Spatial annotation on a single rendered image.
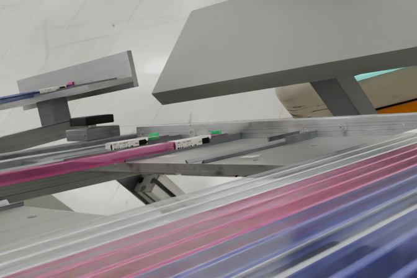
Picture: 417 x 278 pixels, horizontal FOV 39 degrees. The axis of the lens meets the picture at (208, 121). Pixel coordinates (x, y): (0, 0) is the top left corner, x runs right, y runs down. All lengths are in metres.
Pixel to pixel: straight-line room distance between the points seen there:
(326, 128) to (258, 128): 0.10
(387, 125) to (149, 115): 1.74
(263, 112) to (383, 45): 1.04
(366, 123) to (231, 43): 0.54
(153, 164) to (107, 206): 1.57
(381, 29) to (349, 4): 0.11
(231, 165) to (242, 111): 1.47
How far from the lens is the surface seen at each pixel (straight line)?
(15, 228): 0.34
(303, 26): 1.05
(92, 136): 0.83
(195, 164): 0.54
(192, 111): 2.15
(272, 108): 1.90
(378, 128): 0.64
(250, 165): 0.49
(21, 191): 0.78
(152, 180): 0.95
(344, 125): 0.66
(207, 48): 1.17
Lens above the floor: 1.18
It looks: 35 degrees down
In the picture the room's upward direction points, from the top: 43 degrees counter-clockwise
